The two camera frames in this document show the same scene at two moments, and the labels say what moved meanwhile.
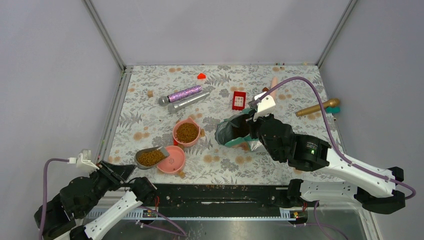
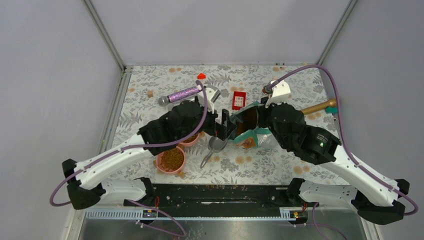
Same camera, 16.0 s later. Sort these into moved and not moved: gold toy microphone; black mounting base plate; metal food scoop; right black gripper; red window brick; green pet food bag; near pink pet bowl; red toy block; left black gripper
Moved: right black gripper; metal food scoop; left black gripper
Not moved: black mounting base plate; near pink pet bowl; red window brick; gold toy microphone; green pet food bag; red toy block
